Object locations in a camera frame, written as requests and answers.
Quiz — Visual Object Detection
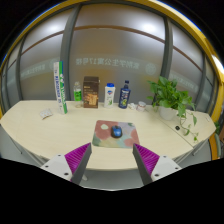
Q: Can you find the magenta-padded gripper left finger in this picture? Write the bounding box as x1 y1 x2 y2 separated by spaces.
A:
40 142 93 186

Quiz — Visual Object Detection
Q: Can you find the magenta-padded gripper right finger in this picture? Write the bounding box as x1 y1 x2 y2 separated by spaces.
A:
132 143 183 186

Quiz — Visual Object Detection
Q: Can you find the blue computer mouse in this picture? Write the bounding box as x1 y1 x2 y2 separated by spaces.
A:
110 125 124 139

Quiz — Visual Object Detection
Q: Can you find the floral print mouse pad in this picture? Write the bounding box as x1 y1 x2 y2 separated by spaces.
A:
91 119 141 149

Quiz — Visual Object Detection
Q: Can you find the small white jar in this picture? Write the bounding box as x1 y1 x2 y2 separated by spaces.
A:
136 100 147 113

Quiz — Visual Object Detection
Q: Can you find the small white packet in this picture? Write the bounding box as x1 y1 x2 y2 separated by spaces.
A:
39 108 54 120

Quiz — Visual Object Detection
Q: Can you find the clear bottle with green label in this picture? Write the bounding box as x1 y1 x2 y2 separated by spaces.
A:
73 81 83 109

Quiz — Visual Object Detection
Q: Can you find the green plant in white pot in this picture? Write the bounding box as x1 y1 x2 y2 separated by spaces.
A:
146 75 200 144

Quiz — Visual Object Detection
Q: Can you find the brown carton box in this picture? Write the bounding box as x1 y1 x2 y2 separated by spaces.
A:
82 76 101 109

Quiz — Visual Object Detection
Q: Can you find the dark blue pump bottle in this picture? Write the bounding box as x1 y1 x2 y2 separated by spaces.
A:
118 79 132 110

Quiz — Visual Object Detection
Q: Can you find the white bottle with blue cap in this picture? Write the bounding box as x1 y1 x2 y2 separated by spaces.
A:
103 82 116 109

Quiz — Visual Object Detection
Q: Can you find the white and green tube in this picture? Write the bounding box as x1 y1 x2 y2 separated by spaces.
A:
53 60 69 115

